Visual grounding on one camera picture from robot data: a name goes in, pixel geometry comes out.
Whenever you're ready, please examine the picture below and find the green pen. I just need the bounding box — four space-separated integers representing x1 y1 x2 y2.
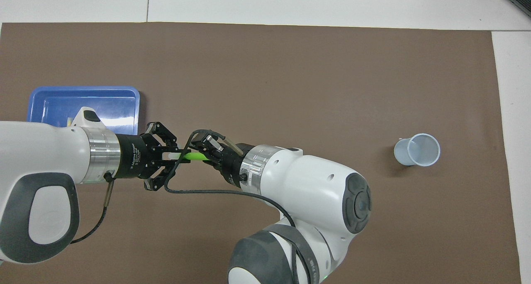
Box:
166 151 210 162

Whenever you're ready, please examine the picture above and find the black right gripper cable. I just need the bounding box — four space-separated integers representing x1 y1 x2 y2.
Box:
164 129 312 284

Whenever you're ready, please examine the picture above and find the brown table mat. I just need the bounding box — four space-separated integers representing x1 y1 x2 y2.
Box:
0 22 522 284

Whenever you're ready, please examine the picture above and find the translucent plastic cup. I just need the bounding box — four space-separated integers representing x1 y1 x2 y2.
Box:
394 134 441 167

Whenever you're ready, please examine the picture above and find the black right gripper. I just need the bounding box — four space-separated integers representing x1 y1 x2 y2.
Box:
192 131 249 187

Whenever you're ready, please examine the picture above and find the blue plastic tray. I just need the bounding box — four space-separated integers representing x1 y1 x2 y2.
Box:
27 86 140 136

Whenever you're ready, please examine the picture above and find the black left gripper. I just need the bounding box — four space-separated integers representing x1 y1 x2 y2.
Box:
116 122 183 191

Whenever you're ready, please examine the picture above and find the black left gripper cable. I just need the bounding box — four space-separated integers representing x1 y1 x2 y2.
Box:
71 172 116 244

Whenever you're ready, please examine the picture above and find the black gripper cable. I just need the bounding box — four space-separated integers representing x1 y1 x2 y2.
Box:
164 129 312 284
71 172 116 244

